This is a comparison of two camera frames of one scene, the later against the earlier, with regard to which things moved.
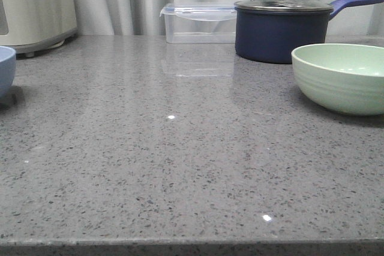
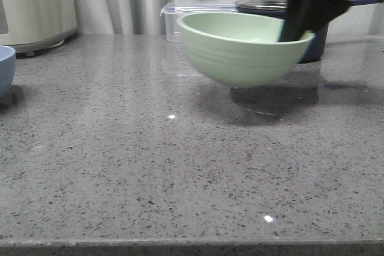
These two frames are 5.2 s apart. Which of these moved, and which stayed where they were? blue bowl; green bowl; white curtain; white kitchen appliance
Moved: green bowl
Stayed: white kitchen appliance; blue bowl; white curtain
